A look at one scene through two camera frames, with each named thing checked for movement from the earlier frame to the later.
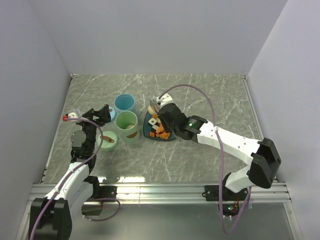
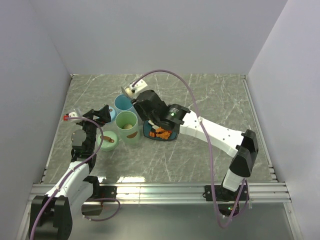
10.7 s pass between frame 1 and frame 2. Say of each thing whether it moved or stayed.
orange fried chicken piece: stayed
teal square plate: stayed
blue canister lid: stayed
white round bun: moved
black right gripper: moved
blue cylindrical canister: stayed
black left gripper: stayed
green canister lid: stayed
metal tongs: moved
